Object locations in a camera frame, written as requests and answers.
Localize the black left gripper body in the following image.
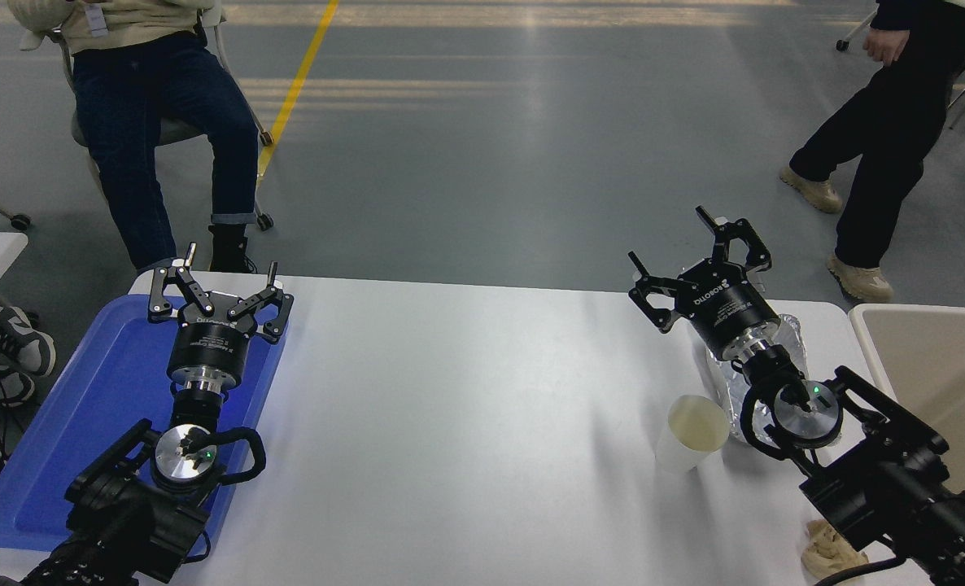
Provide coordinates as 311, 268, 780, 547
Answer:
166, 291, 251, 383

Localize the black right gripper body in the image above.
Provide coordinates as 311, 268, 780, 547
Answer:
676, 259, 782, 361

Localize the white paper cup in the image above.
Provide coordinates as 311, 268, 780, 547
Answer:
655, 395, 731, 475

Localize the person's hand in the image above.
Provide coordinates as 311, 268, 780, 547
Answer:
863, 28, 911, 67

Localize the silver foil tray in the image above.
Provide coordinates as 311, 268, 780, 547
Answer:
698, 312, 813, 447

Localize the blue plastic tray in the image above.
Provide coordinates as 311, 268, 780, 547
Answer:
0, 293, 288, 562

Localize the standing person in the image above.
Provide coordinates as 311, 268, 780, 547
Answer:
779, 0, 965, 304

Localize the seated person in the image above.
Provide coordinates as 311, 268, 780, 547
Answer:
7, 0, 260, 274

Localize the large pale bin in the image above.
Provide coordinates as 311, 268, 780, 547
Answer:
847, 303, 965, 530

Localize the crumpled tan paper ball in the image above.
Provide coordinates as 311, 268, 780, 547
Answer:
800, 519, 870, 581

